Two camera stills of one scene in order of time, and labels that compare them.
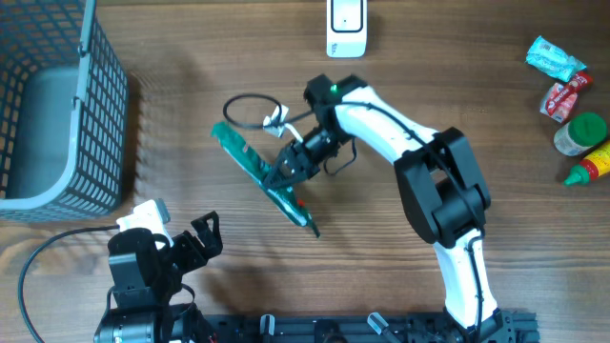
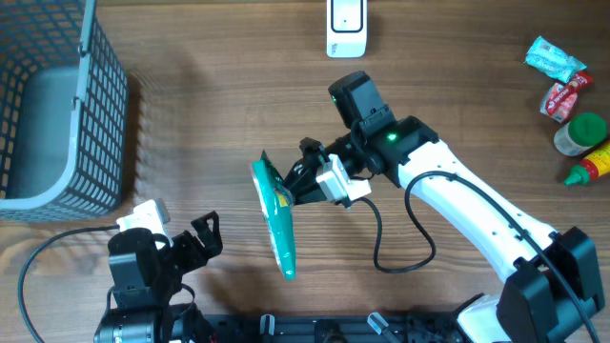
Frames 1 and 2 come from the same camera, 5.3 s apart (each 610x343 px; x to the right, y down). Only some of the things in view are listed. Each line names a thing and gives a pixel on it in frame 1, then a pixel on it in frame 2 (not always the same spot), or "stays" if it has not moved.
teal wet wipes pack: x=548 y=57 stays
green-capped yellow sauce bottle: x=591 y=168 stays
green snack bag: x=243 y=151 -> x=278 y=206
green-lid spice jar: x=580 y=133 stays
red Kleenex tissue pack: x=559 y=102 stays
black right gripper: x=296 y=163 -> x=302 y=182
